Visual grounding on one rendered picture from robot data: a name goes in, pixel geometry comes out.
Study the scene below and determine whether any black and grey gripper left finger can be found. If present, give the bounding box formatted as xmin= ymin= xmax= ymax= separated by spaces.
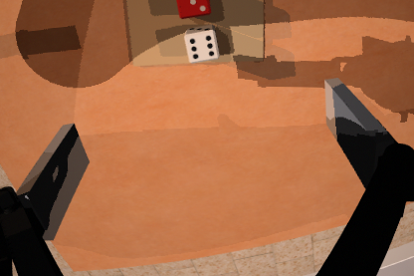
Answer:
xmin=0 ymin=123 xmax=90 ymax=276

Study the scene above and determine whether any tan flat mat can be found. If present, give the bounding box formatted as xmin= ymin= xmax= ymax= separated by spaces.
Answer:
xmin=126 ymin=0 xmax=264 ymax=67

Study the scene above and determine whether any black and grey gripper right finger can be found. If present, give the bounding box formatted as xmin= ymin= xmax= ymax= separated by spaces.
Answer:
xmin=315 ymin=78 xmax=414 ymax=276

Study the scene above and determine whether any white die with black pips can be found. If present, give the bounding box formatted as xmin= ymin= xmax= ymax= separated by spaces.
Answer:
xmin=184 ymin=25 xmax=220 ymax=64

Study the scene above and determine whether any dark red die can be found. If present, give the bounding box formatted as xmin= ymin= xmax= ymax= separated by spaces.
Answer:
xmin=176 ymin=0 xmax=211 ymax=19

